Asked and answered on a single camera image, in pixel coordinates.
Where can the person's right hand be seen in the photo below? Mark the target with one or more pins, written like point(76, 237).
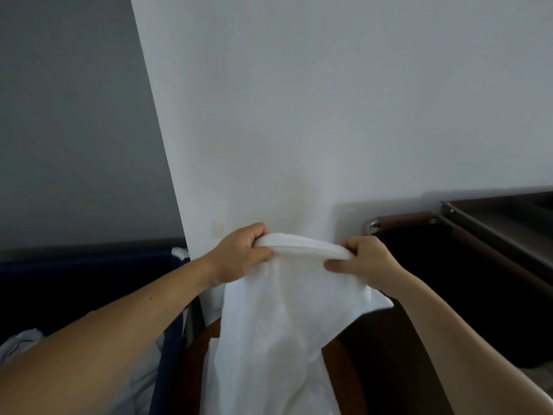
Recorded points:
point(371, 263)

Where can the person's left hand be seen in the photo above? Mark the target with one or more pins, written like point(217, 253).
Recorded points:
point(237, 254)

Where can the white towel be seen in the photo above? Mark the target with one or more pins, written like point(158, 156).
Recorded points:
point(281, 319)

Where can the brown housekeeping cart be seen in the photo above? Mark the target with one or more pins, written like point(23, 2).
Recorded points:
point(466, 272)

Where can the person's right forearm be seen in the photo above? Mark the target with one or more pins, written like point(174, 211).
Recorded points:
point(466, 341)

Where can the person's left forearm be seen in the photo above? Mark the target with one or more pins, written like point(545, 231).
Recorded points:
point(86, 350)

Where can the round wooden side table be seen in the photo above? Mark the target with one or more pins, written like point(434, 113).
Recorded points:
point(341, 376)

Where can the grey door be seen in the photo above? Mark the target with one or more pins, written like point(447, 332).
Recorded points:
point(77, 125)

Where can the white pillowcase black piping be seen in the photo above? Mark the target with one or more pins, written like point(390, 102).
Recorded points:
point(17, 343)

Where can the navy laundry hamper white frame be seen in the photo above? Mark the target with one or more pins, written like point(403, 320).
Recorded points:
point(65, 280)

